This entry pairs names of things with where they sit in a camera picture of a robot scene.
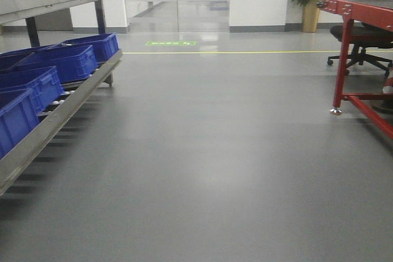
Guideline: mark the metal roller rack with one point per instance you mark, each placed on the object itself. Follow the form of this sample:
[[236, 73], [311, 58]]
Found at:
[[19, 158]]

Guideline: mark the blue crate nearest lower shelf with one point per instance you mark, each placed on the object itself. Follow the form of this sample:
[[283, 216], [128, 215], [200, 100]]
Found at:
[[18, 118]]

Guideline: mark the black office chair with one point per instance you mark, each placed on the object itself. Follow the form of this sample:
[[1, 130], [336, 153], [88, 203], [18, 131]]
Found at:
[[365, 37]]

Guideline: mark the blue crate shelf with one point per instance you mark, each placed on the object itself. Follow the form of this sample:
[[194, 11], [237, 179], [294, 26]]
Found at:
[[44, 82], [104, 45], [73, 63], [18, 118]]

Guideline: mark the red conveyor frame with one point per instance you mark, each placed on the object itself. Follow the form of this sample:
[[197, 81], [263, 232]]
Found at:
[[377, 13]]

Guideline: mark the blue crate far lower shelf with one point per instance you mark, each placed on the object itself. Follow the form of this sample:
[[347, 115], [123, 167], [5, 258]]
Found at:
[[104, 45]]

